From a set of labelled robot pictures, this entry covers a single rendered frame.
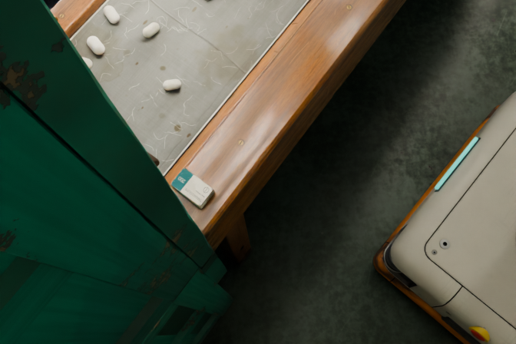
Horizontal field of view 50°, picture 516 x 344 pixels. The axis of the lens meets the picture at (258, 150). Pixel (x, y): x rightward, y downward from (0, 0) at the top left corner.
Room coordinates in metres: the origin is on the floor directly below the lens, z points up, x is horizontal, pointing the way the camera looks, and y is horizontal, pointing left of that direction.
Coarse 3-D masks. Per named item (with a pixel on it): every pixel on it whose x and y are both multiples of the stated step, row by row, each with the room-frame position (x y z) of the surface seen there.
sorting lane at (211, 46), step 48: (144, 0) 0.59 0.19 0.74; (192, 0) 0.58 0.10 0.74; (240, 0) 0.58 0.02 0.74; (288, 0) 0.57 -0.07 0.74; (144, 48) 0.49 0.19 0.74; (192, 48) 0.48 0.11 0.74; (240, 48) 0.48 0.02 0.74; (144, 96) 0.40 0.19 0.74; (192, 96) 0.39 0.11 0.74; (144, 144) 0.31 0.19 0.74
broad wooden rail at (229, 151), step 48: (336, 0) 0.55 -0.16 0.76; (384, 0) 0.54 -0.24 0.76; (288, 48) 0.46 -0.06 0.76; (336, 48) 0.45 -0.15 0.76; (240, 96) 0.38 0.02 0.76; (288, 96) 0.37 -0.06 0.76; (192, 144) 0.30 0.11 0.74; (240, 144) 0.29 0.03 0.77; (288, 144) 0.32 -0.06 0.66; (240, 192) 0.21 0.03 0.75
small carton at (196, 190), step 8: (184, 168) 0.25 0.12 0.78; (184, 176) 0.24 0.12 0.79; (192, 176) 0.23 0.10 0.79; (176, 184) 0.22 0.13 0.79; (184, 184) 0.22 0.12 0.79; (192, 184) 0.22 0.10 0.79; (200, 184) 0.22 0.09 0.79; (184, 192) 0.21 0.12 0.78; (192, 192) 0.21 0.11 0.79; (200, 192) 0.21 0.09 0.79; (208, 192) 0.21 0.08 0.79; (192, 200) 0.20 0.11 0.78; (200, 200) 0.19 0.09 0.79; (200, 208) 0.19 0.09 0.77
